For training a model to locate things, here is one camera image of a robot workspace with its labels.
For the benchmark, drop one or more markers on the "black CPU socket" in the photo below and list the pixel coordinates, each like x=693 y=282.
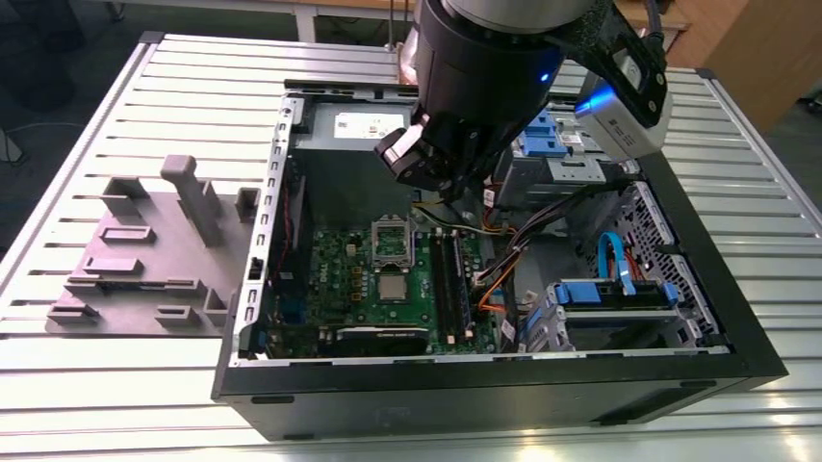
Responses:
x=392 y=301

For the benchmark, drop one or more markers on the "blue plastic drive latch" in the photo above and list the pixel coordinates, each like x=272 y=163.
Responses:
x=539 y=139

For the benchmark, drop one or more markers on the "grey metal disk bay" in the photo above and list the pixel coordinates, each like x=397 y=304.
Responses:
x=616 y=317
x=571 y=173

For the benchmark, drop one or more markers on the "grey power supply unit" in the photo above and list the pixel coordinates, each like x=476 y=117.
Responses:
x=346 y=183

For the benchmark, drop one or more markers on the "white four pin socket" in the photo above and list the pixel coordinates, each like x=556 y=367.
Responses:
x=349 y=248

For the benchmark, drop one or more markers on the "black RAM slot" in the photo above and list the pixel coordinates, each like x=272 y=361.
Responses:
x=437 y=284

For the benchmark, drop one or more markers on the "wooden cabinet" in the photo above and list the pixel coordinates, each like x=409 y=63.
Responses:
x=757 y=48

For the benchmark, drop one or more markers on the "hard disk in blue carrier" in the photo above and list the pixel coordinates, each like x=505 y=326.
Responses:
x=577 y=293

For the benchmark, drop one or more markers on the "green Dell motherboard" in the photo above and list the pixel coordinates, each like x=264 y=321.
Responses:
x=326 y=289

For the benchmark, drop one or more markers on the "black graphics card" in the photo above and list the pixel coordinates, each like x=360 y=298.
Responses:
x=381 y=337

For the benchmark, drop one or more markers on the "blue board connector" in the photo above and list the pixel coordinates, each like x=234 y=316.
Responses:
x=292 y=310

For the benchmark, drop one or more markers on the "grey plastic parts rack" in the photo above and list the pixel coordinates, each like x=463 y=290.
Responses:
x=173 y=269

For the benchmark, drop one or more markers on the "black open PC case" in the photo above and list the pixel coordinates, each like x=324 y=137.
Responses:
x=449 y=380

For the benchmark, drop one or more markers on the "RAM stick with gold contacts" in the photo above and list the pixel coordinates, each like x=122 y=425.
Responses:
x=128 y=285

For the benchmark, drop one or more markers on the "small silver wrist camera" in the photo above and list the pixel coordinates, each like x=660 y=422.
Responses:
x=411 y=159

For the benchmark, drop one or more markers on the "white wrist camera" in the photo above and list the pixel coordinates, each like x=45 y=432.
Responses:
x=625 y=120

